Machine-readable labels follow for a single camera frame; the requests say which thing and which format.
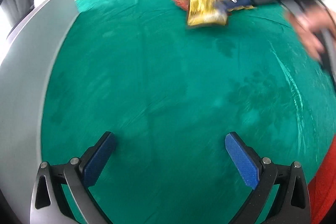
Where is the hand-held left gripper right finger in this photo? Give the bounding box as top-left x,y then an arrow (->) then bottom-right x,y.
225,132 -> 312,224

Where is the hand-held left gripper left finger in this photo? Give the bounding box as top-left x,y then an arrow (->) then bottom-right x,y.
30,132 -> 116,224

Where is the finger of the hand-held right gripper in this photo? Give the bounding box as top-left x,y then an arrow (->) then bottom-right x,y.
223,0 -> 257,11

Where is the yellow snack packet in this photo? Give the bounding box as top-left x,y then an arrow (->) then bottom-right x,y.
186,0 -> 228,28

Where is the red snack packet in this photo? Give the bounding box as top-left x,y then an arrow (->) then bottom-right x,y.
170,0 -> 190,11

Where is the person's right hand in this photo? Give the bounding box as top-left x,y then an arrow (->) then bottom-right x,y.
287,4 -> 336,61

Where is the person's red clothing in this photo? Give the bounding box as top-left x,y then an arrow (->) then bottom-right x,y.
309,132 -> 336,224

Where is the green patterned bed cloth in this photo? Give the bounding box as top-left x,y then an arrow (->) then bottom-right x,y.
41,0 -> 336,224

